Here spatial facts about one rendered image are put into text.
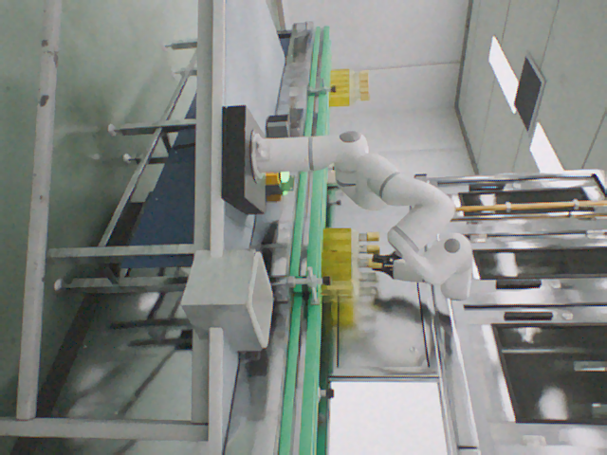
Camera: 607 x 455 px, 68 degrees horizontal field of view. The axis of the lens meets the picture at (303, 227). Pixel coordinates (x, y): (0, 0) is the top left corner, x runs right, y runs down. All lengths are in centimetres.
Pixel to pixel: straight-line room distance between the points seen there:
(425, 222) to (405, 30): 642
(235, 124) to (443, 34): 646
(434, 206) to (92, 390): 123
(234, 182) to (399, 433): 82
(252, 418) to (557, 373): 92
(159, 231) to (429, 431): 104
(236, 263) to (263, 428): 41
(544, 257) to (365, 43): 593
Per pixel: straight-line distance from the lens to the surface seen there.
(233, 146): 120
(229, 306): 109
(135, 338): 174
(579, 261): 190
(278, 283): 132
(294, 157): 124
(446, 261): 115
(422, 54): 761
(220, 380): 119
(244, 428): 124
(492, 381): 154
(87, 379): 174
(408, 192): 109
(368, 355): 149
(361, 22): 731
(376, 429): 139
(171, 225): 162
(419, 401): 143
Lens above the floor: 111
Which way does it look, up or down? 7 degrees down
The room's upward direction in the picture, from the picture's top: 88 degrees clockwise
